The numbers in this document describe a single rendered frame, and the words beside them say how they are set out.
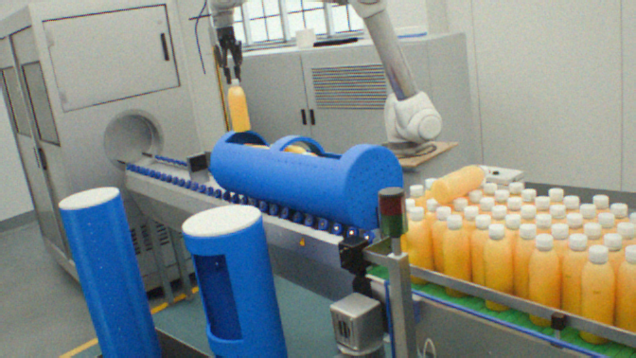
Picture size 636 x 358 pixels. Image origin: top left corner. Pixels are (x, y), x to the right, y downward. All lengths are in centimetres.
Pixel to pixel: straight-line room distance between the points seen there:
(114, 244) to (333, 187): 121
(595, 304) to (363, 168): 87
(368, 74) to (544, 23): 148
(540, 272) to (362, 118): 274
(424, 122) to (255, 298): 98
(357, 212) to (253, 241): 37
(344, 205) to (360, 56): 217
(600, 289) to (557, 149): 344
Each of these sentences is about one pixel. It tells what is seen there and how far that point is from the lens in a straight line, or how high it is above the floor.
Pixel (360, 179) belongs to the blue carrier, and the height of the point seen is 114.
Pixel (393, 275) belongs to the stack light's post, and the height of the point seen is 105.
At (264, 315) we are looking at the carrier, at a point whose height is 69.
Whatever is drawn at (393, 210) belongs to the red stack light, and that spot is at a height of 122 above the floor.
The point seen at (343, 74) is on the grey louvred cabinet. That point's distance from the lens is 398.
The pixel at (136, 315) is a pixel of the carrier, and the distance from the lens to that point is 283.
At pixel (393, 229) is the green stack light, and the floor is 118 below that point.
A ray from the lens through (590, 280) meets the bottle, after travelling 132.
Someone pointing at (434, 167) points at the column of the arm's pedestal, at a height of 93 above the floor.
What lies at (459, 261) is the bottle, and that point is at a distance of 152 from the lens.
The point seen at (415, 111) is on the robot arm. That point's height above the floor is 124.
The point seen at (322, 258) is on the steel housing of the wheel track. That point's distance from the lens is 201.
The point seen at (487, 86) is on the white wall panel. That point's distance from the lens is 483.
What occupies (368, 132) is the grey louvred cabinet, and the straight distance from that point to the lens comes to 394.
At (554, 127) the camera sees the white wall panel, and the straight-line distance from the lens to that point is 467.
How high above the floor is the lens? 166
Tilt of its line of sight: 16 degrees down
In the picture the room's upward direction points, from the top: 8 degrees counter-clockwise
